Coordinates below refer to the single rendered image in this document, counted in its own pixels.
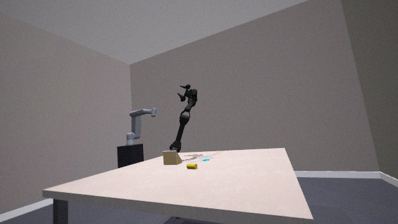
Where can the yellow cylinder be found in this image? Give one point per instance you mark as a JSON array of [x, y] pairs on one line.
[[192, 166]]

